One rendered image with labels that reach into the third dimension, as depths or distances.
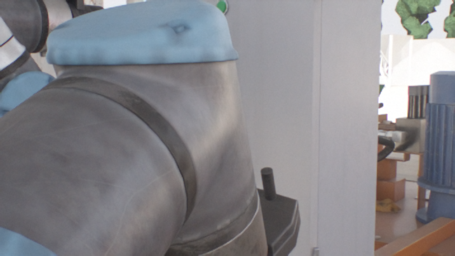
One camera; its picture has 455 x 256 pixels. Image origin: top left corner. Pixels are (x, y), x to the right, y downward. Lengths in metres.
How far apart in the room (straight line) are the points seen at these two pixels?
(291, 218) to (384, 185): 1.46
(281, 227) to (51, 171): 0.22
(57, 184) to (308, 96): 0.70
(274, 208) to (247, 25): 0.57
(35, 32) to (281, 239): 0.58
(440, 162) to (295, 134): 0.78
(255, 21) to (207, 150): 0.69
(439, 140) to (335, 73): 0.73
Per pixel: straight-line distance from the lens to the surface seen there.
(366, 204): 1.04
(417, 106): 1.74
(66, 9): 0.89
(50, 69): 3.89
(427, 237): 1.39
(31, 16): 0.86
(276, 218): 0.39
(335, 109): 0.91
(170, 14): 0.26
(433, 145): 1.61
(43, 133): 0.20
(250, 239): 0.31
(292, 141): 0.88
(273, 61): 0.90
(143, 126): 0.22
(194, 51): 0.24
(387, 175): 1.86
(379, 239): 1.45
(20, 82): 0.69
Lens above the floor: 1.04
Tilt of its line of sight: 6 degrees down
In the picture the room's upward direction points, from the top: straight up
